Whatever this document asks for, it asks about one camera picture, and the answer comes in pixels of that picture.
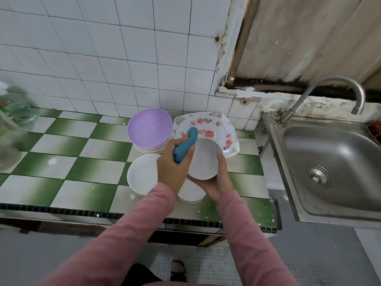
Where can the person's left hand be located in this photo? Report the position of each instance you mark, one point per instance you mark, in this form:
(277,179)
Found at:
(172,171)

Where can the person's right hand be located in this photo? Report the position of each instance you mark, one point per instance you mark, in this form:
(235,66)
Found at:
(217,183)

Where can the stack of white saucers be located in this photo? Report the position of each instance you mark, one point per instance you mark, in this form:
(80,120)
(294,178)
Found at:
(191,192)

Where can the white bowl blue rim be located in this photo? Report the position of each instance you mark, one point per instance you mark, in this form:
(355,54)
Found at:
(203,157)

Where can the blue cleaning cloth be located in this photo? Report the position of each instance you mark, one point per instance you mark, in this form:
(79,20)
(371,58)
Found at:
(186,144)

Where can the purple plastic bowl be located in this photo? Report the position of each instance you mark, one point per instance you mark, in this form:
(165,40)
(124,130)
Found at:
(150,128)

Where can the stack of floral plates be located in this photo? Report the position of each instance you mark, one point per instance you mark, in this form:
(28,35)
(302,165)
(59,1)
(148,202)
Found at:
(211,125)

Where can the person's right forearm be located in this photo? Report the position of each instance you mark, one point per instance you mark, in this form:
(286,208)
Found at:
(256,247)

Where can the person's left forearm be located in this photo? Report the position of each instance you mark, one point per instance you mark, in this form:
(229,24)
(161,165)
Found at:
(107,247)

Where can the person's right leg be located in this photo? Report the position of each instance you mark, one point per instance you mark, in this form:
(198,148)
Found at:
(178,271)

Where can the person's leg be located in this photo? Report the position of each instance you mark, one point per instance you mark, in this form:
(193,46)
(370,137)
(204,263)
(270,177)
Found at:
(178,271)
(140,275)

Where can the green checkered tile countertop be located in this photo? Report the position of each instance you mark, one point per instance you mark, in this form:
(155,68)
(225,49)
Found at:
(71,166)

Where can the person's left leg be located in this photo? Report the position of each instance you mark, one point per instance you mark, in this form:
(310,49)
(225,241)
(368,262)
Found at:
(140,275)

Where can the stainless steel sink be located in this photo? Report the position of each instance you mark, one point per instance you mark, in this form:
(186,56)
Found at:
(339,163)

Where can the chrome faucet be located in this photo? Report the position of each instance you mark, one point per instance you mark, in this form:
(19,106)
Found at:
(324,85)

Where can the red plastic cutlery cup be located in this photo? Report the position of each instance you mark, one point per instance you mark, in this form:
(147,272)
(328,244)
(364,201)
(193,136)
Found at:
(375,131)

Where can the clear bottle with green liquid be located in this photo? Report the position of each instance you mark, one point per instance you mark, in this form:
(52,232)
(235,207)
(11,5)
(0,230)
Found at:
(18,110)

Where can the weathered wooden board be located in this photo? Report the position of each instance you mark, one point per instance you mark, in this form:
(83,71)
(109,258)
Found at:
(303,38)

